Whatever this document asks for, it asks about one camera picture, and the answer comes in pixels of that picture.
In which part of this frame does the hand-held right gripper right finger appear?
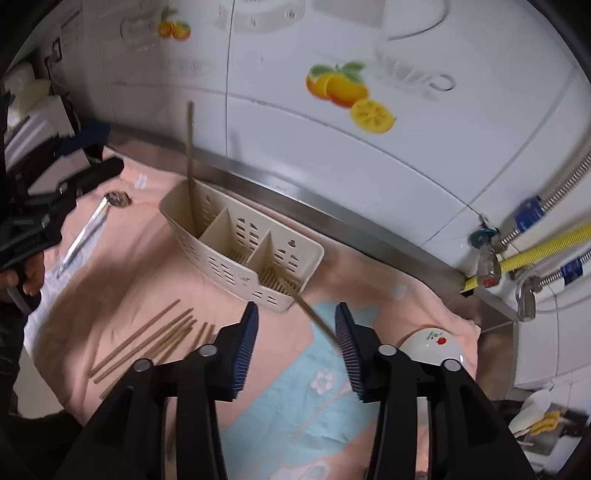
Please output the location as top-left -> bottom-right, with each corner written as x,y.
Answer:
333,302 -> 539,480

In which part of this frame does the yellow and white object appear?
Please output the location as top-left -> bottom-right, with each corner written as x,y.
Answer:
510,388 -> 566,439

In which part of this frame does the yellow gas hose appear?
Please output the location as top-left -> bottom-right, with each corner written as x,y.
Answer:
462,222 -> 591,296

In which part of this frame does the pink floral cloth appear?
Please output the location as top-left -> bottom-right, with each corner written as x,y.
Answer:
23,143 -> 483,480

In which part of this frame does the person's left hand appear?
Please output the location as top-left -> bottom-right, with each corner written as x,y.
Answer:
0,251 -> 47,301

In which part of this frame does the braided steel hose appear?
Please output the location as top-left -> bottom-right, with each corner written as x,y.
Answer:
531,251 -> 591,289
501,143 -> 591,247

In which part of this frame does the cream plastic utensil holder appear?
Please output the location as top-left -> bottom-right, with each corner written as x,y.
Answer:
159,180 -> 325,315

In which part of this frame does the wooden chopstick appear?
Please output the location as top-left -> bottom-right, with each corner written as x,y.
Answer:
279,279 -> 342,347
186,102 -> 197,236

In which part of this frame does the white bowl red flower print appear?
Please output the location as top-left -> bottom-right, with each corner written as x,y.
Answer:
399,328 -> 466,370

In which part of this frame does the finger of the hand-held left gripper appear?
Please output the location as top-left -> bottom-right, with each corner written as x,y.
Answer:
55,119 -> 112,165
25,158 -> 126,209

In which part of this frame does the white appliance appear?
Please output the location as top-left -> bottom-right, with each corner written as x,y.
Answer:
4,60 -> 77,139

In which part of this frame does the pile of wooden chopsticks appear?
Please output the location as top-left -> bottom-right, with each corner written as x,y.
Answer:
89,299 -> 218,400

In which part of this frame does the blue handle valve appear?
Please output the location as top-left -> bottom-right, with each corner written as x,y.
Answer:
468,215 -> 506,252

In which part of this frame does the gas valve red knob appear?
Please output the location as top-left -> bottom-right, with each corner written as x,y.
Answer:
475,247 -> 504,289

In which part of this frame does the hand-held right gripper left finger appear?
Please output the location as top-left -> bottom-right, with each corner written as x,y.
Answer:
60,301 -> 260,480

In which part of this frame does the metal angle valve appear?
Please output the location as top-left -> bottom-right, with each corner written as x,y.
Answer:
515,274 -> 543,323

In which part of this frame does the stainless steel counter rim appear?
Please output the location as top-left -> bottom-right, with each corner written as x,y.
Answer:
108,127 -> 520,324

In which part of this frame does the metal slotted spoon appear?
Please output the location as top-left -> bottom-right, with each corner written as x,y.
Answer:
56,191 -> 132,278

